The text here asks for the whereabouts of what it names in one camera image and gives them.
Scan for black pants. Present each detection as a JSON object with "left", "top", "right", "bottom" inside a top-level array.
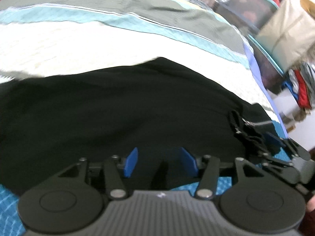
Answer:
[{"left": 1, "top": 58, "right": 275, "bottom": 195}]

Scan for pile of colourful clothes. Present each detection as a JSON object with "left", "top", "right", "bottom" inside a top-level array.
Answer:
[{"left": 281, "top": 62, "right": 314, "bottom": 110}]

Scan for beige storage bag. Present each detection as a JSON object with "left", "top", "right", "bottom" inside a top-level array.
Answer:
[{"left": 255, "top": 0, "right": 314, "bottom": 72}]

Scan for dark storage box teal rim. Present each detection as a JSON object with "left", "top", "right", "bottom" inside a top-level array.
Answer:
[{"left": 214, "top": 0, "right": 284, "bottom": 94}]

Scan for patchwork teal grey bedspread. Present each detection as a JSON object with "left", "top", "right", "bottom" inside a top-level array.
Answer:
[{"left": 1, "top": 0, "right": 304, "bottom": 235}]

